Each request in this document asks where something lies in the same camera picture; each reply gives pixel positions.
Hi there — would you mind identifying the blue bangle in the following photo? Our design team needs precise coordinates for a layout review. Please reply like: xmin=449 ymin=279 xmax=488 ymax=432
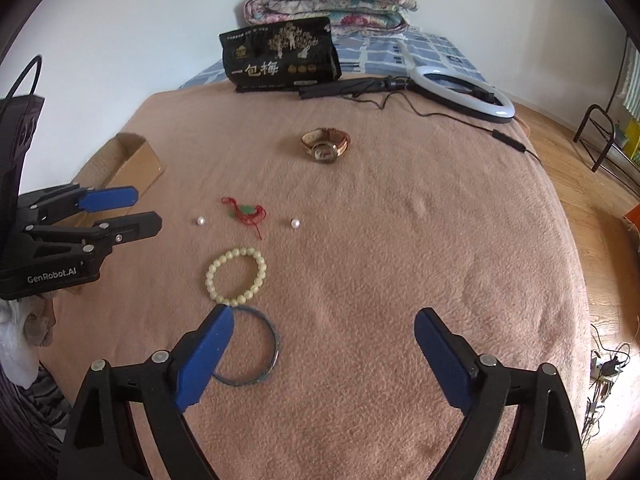
xmin=212 ymin=306 xmax=281 ymax=388

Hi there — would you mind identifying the black cable with inline switch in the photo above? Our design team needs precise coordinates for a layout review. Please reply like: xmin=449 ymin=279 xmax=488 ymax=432
xmin=350 ymin=87 xmax=543 ymax=163

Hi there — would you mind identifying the blue checked bed sheet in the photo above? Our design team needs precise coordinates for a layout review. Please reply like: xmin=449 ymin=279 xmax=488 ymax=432
xmin=179 ymin=25 xmax=473 ymax=91

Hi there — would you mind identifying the red string jade pendant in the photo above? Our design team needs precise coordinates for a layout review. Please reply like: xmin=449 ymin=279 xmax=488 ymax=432
xmin=221 ymin=196 xmax=267 ymax=240

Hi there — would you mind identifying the black folded tripod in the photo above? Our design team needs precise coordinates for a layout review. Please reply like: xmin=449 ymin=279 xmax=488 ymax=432
xmin=298 ymin=75 xmax=413 ymax=102

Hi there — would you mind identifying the black loop cable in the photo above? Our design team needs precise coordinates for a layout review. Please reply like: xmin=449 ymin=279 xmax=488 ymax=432
xmin=7 ymin=56 xmax=44 ymax=102

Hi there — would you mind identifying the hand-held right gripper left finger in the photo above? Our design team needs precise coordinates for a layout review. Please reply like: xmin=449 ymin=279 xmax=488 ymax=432
xmin=57 ymin=304 xmax=235 ymax=480

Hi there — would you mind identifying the striped grey cloth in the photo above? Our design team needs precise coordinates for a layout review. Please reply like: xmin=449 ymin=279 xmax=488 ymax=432
xmin=0 ymin=360 xmax=71 ymax=480

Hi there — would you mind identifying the black snack bag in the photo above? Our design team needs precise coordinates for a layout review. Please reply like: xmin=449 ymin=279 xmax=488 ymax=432
xmin=219 ymin=16 xmax=343 ymax=93

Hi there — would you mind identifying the black metal rack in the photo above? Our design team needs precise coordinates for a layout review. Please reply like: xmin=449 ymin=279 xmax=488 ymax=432
xmin=573 ymin=104 xmax=640 ymax=173

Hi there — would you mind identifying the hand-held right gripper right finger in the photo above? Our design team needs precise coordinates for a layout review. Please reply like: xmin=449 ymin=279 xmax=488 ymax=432
xmin=414 ymin=308 xmax=587 ymax=480

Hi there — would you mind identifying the cream bead bracelet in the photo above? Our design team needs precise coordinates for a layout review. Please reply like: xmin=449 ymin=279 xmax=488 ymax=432
xmin=205 ymin=246 xmax=268 ymax=308

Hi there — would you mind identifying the person's left hand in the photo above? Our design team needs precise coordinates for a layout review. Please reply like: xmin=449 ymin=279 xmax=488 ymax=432
xmin=0 ymin=294 xmax=57 ymax=387

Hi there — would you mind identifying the white ring light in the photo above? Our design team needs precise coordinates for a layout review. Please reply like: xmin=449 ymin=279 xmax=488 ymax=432
xmin=407 ymin=66 xmax=516 ymax=123

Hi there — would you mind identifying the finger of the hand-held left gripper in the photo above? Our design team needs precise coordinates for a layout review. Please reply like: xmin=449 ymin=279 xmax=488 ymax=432
xmin=26 ymin=211 xmax=164 ymax=257
xmin=20 ymin=184 xmax=140 ymax=227

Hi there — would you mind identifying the white power strip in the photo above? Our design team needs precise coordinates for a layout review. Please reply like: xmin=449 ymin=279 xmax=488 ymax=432
xmin=590 ymin=350 xmax=623 ymax=378

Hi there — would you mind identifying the cardboard box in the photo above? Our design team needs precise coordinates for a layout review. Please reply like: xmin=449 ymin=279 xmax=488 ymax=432
xmin=70 ymin=132 xmax=166 ymax=233

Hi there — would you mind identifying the peach fleece blanket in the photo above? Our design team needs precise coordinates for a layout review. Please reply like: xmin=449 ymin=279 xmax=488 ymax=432
xmin=37 ymin=87 xmax=593 ymax=480

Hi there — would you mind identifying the brown strap wrist watch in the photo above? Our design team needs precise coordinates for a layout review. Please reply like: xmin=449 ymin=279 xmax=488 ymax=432
xmin=300 ymin=127 xmax=352 ymax=163

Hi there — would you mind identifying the folded floral quilt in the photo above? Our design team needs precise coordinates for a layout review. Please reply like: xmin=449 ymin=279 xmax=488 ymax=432
xmin=243 ymin=0 xmax=419 ymax=36

